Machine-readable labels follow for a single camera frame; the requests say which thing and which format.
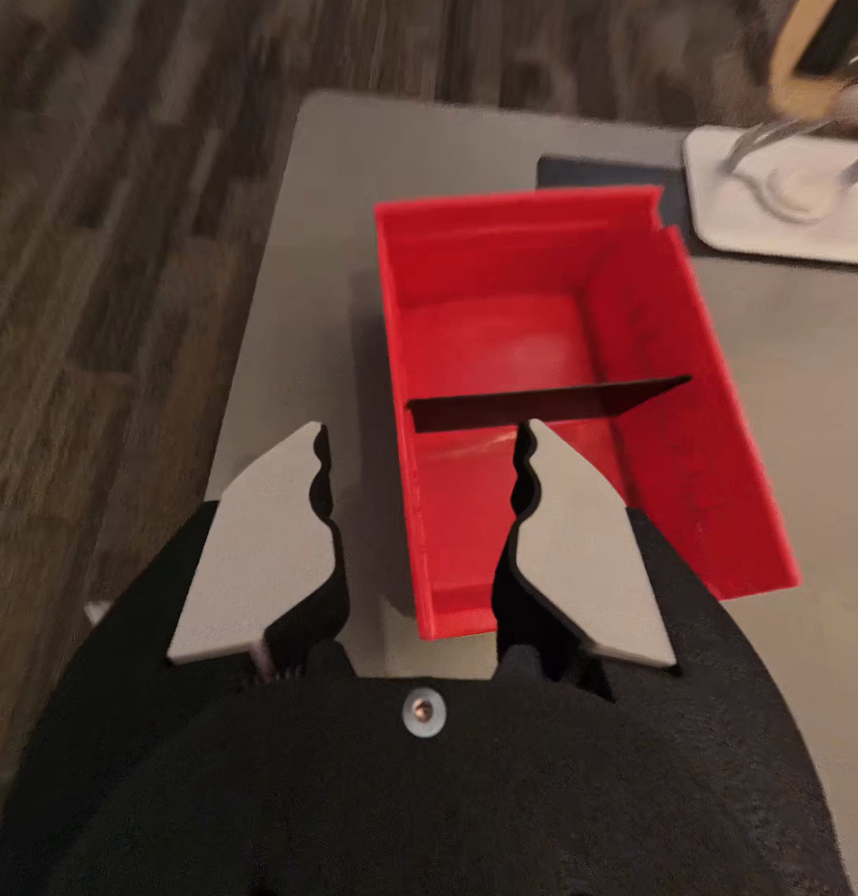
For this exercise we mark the red plastic bin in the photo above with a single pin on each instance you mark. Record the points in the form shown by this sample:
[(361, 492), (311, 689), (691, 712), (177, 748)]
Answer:
[(485, 343)]

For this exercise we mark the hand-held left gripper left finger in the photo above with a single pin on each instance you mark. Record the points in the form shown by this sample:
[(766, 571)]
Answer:
[(261, 560)]

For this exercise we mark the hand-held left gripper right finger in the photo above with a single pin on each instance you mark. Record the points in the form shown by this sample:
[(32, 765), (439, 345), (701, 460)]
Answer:
[(590, 560)]

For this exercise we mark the dark blue table mat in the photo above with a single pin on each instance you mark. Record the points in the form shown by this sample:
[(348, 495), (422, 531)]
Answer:
[(597, 173)]

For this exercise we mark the white stand base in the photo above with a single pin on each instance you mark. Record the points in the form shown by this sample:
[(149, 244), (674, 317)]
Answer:
[(723, 203)]

